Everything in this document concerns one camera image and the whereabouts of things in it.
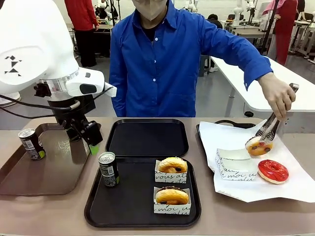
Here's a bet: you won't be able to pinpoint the black drink can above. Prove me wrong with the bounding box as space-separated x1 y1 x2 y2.
18 128 47 161
98 151 121 188

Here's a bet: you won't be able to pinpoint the seated person in black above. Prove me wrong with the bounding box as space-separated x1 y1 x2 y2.
206 13 224 30

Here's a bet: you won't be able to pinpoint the white table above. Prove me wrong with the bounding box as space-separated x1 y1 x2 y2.
210 56 315 113

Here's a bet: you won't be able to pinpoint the person left hand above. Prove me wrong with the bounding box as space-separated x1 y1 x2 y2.
259 73 296 121

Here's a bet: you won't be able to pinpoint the person in red top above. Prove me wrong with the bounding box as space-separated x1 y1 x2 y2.
64 0 99 68

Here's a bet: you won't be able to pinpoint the white printed paper box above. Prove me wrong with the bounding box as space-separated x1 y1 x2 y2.
154 159 189 190
220 157 258 182
153 186 192 216
216 147 251 173

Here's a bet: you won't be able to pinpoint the beige face mask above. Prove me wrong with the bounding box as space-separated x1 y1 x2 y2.
131 0 165 22

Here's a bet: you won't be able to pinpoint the chocolate topped donut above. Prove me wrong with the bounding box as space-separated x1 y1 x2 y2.
155 186 189 206

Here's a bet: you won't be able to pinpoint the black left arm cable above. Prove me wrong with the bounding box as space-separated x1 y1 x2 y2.
0 94 81 118

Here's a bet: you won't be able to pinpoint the person right forearm blue sleeve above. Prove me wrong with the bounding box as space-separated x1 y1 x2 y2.
109 61 127 118

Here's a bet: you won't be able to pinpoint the metal serving tongs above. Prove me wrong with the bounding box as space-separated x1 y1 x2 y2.
254 83 300 148

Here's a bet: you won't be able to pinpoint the chocolate chip glazed donut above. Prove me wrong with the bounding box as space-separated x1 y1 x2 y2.
157 157 188 174

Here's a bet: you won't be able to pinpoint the person in blue shirt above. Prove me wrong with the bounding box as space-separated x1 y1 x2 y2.
109 0 247 118

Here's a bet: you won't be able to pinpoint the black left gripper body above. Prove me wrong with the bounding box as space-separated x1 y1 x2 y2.
33 82 97 128

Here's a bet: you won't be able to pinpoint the person left forearm blue sleeve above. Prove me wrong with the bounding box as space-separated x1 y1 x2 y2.
231 36 274 90

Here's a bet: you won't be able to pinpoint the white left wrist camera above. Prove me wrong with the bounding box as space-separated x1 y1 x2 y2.
102 82 118 98

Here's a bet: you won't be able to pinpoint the red glazed donut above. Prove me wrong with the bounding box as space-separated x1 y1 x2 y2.
257 159 289 185

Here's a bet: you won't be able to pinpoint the person in red dress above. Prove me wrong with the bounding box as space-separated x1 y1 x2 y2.
261 0 299 66

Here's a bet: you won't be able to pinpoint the white paper sheet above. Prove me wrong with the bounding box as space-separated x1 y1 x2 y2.
198 118 315 204

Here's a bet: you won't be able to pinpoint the grey plastic stool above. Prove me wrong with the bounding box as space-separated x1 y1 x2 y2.
197 54 219 77

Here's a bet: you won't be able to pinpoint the brown plastic tray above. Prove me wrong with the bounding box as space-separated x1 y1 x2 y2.
0 122 102 197

